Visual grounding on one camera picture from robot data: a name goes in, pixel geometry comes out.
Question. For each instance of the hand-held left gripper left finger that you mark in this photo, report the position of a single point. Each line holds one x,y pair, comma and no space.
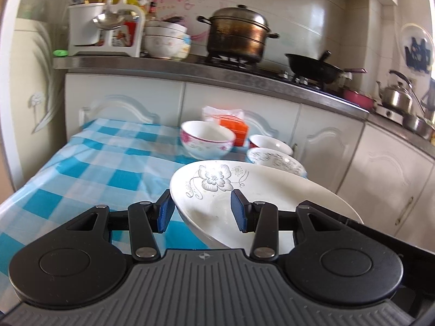
166,212

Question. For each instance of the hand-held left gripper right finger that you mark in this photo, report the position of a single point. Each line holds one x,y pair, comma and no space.
238,210

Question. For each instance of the white plate grey flower print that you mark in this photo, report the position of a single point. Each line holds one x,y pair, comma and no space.
272,190

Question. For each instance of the grey speckled bowl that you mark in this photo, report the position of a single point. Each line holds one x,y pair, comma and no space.
275,159

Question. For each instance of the red bowl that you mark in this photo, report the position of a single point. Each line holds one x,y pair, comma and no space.
268,141

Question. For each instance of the white bowl pink flower print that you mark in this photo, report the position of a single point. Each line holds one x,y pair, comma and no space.
207,135

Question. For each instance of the small patterned bowls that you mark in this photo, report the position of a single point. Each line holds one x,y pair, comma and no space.
186,46

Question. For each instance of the white cabinet door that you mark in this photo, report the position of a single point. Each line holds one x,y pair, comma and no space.
384,176
238,102
119,91
329,142

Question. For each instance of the orange and white tissue pack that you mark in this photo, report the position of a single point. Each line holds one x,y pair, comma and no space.
234,125

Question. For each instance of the blue checked tablecloth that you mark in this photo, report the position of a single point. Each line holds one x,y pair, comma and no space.
85,176

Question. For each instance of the steel pot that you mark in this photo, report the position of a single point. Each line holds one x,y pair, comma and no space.
419,125

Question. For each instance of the grey kitchen countertop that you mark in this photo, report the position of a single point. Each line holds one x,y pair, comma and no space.
238,79

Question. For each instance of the small electric hob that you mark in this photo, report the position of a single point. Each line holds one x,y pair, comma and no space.
387,113

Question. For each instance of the black gas stove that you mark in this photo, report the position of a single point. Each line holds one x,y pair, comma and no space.
265,71

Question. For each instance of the steel kettle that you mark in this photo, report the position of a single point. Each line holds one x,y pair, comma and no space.
396,96

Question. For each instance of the pink pot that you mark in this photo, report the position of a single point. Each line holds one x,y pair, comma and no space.
358,100

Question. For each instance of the black wok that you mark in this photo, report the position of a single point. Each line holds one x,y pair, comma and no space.
312,69

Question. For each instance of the white utensil rack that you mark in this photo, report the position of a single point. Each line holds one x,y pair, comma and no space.
132,49

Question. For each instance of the large floral bowl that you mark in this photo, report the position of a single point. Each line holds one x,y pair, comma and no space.
163,46

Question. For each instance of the brown steamer pot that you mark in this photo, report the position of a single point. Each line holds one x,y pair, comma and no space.
238,37

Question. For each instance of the red seasoning packet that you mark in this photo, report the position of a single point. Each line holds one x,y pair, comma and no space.
122,35

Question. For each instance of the white stacked bowl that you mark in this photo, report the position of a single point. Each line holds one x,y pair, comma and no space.
166,29

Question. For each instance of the white floral refrigerator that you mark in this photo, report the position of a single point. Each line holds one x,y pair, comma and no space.
34,74

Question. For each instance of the green plastic item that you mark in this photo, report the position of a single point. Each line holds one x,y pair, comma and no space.
60,53

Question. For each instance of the steel ladle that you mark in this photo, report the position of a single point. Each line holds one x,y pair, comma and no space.
107,20

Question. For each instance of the dark sauce bottle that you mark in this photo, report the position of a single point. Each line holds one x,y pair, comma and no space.
152,12

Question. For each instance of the white utensil cup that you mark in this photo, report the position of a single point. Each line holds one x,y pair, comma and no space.
85,23

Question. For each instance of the round dark print wall sticker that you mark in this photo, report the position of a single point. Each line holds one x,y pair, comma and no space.
416,47

